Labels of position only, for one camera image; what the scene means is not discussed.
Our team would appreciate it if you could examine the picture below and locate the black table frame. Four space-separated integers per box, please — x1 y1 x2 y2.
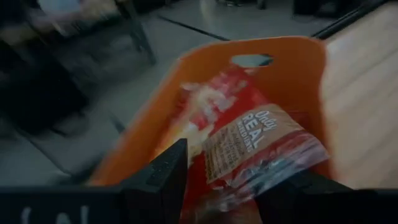
310 0 389 40

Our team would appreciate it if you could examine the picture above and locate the red popcorn bag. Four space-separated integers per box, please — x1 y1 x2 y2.
178 104 331 224
161 63 272 163

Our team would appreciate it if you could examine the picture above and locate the orange plastic basket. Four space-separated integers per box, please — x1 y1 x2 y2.
88 35 336 188

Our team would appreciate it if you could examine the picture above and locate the black desk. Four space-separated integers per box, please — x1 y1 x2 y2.
0 0 157 138

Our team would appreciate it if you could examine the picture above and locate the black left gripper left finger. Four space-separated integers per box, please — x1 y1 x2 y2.
120 138 190 224

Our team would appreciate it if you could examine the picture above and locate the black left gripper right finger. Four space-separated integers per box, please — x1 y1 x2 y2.
254 172 353 224

